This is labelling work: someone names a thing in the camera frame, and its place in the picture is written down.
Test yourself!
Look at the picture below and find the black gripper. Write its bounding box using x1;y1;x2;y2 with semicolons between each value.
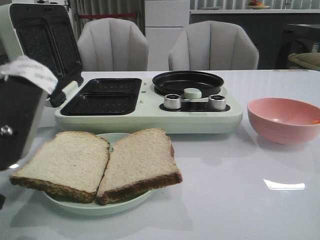
0;56;59;172

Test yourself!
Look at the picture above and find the green breakfast maker lid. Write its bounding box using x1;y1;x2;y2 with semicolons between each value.
0;3;84;107

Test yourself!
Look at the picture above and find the bread slice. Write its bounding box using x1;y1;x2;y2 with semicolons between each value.
96;128;183;205
9;131;110;203

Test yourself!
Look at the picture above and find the pink bowl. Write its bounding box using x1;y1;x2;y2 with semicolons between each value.
247;97;320;145

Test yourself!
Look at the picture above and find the green breakfast maker base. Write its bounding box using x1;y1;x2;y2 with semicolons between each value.
55;77;243;134

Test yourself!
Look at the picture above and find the orange shrimp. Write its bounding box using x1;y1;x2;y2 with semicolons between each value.
311;119;320;125

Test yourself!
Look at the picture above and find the left grey chair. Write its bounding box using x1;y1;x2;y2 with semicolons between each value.
77;18;149;72

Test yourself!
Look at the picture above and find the grey chair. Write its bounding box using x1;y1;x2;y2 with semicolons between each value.
77;18;149;72
168;20;259;71

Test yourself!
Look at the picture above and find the red barrier belt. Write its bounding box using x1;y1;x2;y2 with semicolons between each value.
78;12;139;19

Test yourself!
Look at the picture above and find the light green plate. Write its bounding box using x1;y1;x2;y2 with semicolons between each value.
40;131;152;215

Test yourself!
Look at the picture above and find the left silver knob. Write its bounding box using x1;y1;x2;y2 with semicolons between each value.
163;94;182;110

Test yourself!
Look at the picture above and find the silver knob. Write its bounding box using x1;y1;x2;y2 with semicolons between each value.
163;94;182;110
208;94;227;111

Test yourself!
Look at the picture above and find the white cabinet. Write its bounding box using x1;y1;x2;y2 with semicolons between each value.
144;0;190;71

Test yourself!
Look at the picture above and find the black round frying pan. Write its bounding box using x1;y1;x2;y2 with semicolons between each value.
152;70;224;98

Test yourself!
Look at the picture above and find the right silver knob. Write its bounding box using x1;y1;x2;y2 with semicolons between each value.
208;94;227;111

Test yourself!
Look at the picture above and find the right grey chair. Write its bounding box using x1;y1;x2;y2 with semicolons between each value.
168;20;259;71

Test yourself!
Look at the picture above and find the fruit bowl on counter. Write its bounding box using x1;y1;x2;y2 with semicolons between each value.
247;0;270;10

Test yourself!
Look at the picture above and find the dark counter cabinet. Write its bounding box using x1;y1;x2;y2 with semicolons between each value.
190;9;320;70

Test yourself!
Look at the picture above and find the beige sofa cushion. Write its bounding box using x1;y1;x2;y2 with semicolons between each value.
287;52;320;71

